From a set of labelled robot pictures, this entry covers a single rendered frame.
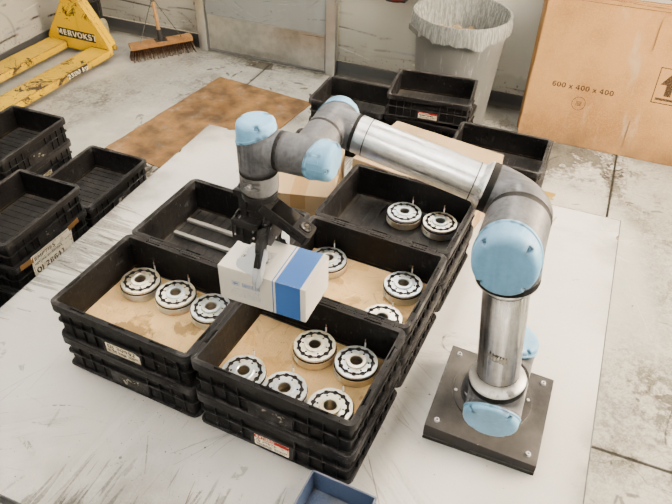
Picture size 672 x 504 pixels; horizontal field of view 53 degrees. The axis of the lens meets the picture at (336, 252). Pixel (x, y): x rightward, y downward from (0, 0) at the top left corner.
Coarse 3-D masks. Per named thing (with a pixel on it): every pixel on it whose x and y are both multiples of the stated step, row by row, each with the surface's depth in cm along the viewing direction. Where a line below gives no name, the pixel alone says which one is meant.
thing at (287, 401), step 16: (240, 304) 159; (320, 304) 160; (224, 320) 155; (368, 320) 156; (208, 336) 151; (400, 336) 152; (208, 368) 144; (384, 368) 145; (240, 384) 142; (256, 384) 141; (272, 400) 140; (288, 400) 138; (368, 400) 138; (320, 416) 136; (336, 416) 135; (352, 432) 135
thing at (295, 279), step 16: (224, 256) 141; (240, 256) 141; (272, 256) 141; (288, 256) 141; (304, 256) 141; (320, 256) 142; (224, 272) 139; (240, 272) 137; (272, 272) 137; (288, 272) 137; (304, 272) 138; (320, 272) 139; (224, 288) 143; (240, 288) 141; (272, 288) 137; (288, 288) 135; (304, 288) 134; (320, 288) 142; (256, 304) 142; (272, 304) 140; (288, 304) 138; (304, 304) 136; (304, 320) 139
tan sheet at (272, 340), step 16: (256, 320) 169; (272, 320) 169; (256, 336) 165; (272, 336) 165; (288, 336) 165; (240, 352) 161; (256, 352) 161; (272, 352) 161; (288, 352) 161; (336, 352) 162; (272, 368) 157; (288, 368) 157; (320, 384) 154; (336, 384) 154; (352, 400) 151
